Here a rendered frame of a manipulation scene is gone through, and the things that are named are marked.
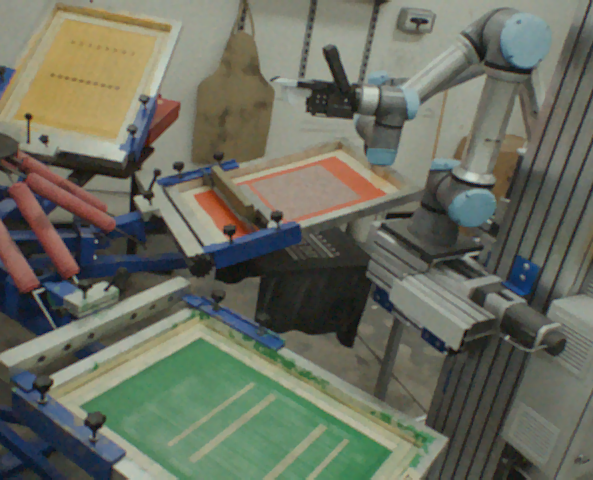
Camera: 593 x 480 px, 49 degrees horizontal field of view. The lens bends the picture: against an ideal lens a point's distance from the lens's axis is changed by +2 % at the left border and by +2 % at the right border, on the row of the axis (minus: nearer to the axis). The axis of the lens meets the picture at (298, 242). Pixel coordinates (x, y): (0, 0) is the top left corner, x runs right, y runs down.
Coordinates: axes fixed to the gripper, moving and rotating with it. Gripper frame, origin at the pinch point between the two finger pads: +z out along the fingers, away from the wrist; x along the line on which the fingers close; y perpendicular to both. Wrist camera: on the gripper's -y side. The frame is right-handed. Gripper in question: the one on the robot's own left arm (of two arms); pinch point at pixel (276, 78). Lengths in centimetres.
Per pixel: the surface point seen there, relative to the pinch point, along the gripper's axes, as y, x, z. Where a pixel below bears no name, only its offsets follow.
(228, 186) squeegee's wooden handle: 42, 63, 1
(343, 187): 39, 69, -42
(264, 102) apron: 33, 280, -41
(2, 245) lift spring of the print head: 52, 16, 63
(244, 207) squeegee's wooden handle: 45, 48, -3
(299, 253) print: 65, 64, -28
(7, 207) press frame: 57, 67, 72
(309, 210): 46, 57, -27
